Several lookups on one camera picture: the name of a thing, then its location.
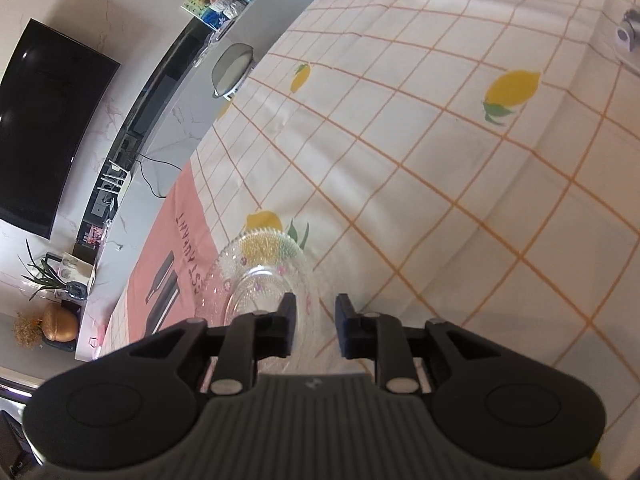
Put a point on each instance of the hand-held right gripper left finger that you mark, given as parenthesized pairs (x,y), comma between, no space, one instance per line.
(286,322)

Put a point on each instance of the spiky green potted plant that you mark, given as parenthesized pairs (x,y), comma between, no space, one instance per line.
(50,275)

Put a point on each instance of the black television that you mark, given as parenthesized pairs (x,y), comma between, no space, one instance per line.
(50,125)

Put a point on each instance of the pink printed table mat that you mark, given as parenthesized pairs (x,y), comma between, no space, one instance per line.
(165,240)

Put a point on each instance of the dried flower bunch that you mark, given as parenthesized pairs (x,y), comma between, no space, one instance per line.
(27,332)

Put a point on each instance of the marble tv bench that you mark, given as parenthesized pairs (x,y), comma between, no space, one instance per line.
(170,125)

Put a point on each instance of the gold round ornament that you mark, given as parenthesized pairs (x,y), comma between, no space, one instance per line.
(60,322)

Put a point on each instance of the grey white small device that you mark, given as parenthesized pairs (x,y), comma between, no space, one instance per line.
(627,32)

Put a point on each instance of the lemon print checked tablecloth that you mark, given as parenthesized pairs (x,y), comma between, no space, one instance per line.
(425,160)

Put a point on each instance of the white round stool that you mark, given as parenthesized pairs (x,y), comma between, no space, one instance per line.
(231,67)

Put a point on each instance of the white router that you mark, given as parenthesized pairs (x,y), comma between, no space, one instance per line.
(112,180)

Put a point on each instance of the clear glass plate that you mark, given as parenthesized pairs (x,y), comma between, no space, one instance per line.
(260,280)

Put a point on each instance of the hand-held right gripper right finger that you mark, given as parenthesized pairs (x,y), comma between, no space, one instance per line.
(344,325)

